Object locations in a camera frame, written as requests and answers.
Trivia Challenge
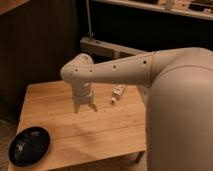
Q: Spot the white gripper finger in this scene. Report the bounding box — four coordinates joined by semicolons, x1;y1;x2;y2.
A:
88;103;97;112
73;104;80;113

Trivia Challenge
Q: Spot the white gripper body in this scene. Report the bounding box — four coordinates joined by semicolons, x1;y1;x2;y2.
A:
72;83;94;105

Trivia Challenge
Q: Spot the small white bottle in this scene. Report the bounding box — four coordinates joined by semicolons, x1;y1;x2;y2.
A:
111;85;126;104

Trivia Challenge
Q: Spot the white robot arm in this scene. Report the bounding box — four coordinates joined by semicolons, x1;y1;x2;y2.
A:
60;47;213;171

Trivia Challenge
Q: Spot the black ceramic bowl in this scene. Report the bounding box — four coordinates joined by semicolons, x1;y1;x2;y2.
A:
8;126;51;167

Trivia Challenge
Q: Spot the wooden table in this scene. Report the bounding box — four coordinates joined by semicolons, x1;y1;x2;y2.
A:
8;81;146;171

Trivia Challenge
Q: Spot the grey metal beam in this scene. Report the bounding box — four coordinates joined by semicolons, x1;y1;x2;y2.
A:
80;37;153;59

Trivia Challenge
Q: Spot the vertical metal pole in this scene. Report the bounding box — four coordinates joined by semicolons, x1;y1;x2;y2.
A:
86;0;94;41

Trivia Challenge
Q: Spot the wooden shelf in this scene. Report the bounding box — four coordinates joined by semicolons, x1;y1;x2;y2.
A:
92;0;213;21

